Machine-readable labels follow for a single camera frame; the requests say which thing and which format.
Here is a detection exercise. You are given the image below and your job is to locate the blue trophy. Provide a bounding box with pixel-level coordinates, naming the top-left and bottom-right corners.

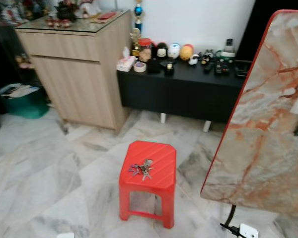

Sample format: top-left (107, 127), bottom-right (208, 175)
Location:
top-left (133, 0), bottom-right (145, 33)

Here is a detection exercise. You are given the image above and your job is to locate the white round figurine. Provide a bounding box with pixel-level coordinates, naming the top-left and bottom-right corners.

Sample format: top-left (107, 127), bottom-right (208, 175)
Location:
top-left (168, 43), bottom-right (181, 60)

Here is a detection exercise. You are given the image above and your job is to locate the black low sideboard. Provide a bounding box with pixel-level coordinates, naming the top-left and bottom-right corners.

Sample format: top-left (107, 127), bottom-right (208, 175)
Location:
top-left (117, 59), bottom-right (254, 124)

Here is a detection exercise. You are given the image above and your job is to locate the marble pattern board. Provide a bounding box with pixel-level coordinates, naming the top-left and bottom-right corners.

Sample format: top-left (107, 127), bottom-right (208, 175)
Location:
top-left (200, 10), bottom-right (298, 217)

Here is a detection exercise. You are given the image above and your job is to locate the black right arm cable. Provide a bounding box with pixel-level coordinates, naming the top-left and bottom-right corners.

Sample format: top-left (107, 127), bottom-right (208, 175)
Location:
top-left (220, 223), bottom-right (239, 237)

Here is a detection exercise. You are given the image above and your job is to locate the flat red book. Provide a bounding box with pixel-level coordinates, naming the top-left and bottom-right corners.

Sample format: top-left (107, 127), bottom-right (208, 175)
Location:
top-left (92, 12), bottom-right (117, 23)

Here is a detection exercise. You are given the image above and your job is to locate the light wooden cabinet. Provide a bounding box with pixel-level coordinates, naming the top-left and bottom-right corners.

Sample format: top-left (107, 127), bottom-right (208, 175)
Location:
top-left (15, 10), bottom-right (133, 133)

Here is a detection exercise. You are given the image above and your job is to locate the black round figurine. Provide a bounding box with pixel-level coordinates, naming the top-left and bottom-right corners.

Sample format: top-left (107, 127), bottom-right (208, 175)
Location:
top-left (155, 43), bottom-right (168, 60)

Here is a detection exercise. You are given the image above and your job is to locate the white pink tissue box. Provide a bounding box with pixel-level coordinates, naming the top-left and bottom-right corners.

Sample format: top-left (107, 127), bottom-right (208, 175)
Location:
top-left (116, 47), bottom-right (138, 72)

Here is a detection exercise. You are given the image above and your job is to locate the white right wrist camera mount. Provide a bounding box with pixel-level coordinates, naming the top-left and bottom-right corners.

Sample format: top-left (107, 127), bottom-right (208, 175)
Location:
top-left (237, 223), bottom-right (259, 238)

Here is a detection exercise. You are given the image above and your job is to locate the beige tape roll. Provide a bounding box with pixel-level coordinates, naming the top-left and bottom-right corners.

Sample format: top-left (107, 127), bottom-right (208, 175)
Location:
top-left (133, 62), bottom-right (147, 73)

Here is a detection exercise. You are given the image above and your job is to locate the white bottle black cap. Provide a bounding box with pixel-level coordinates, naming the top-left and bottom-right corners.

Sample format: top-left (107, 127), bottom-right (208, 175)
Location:
top-left (221, 38), bottom-right (236, 58)

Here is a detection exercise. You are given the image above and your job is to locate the gold trophy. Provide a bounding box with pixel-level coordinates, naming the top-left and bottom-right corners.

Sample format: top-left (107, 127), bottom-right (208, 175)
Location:
top-left (130, 28), bottom-right (142, 58)

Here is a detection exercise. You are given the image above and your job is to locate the silver key bunch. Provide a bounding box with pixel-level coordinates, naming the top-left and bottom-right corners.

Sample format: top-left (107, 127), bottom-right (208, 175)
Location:
top-left (128, 159), bottom-right (154, 180)

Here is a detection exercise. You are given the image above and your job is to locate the red plastic stool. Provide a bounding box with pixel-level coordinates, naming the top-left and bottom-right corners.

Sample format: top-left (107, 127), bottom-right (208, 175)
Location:
top-left (119, 140), bottom-right (177, 229)

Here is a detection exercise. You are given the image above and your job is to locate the green plastic bin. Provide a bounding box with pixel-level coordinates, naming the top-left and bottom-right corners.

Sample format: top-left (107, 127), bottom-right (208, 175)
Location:
top-left (0, 83), bottom-right (50, 119)

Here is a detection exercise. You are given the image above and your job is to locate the orange yellow round figurine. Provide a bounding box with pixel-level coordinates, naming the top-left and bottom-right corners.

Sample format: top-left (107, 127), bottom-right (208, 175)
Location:
top-left (180, 44), bottom-right (194, 61)

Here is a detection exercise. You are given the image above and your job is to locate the clear jar red lid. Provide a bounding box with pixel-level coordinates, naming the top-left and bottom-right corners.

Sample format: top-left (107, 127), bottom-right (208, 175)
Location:
top-left (138, 38), bottom-right (153, 62)

